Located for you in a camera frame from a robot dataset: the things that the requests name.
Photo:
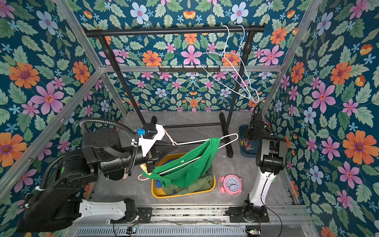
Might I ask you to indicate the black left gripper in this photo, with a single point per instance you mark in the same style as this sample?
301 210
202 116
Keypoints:
151 156

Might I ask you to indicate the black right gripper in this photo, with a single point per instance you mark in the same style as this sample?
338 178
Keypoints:
256 127

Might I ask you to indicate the green tank top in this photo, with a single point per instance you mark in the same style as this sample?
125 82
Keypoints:
186 170

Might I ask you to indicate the pink wire hanger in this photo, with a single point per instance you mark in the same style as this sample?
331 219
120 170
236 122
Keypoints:
183 148

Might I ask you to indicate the olive grey tank top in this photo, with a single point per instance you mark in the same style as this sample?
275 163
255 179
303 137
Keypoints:
204 183

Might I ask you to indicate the blue tank top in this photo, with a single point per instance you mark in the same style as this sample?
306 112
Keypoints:
160 183

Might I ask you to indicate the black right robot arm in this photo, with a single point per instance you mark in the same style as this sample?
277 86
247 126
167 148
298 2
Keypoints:
270 159

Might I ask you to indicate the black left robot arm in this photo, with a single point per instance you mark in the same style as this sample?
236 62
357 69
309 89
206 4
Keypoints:
54 206

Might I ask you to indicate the dark teal tray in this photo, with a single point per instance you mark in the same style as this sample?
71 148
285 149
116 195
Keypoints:
252 153

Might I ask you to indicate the black clothes rack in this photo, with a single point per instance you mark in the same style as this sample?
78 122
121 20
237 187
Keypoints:
223 123

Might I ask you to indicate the yellow plastic tray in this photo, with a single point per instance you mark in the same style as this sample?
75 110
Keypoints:
159 193

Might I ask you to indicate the pink alarm clock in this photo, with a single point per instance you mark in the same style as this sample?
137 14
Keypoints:
230 184

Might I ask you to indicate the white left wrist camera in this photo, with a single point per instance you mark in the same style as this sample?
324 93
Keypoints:
148 136

